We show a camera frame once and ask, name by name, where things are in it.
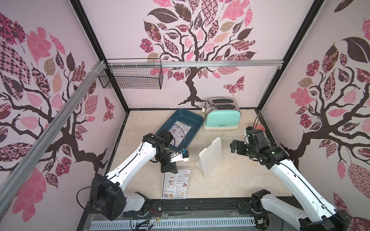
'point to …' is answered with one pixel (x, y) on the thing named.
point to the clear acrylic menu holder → (210, 158)
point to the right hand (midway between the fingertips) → (238, 144)
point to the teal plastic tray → (193, 120)
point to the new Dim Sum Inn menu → (179, 130)
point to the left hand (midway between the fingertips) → (173, 172)
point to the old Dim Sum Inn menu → (176, 185)
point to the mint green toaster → (222, 113)
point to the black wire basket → (134, 73)
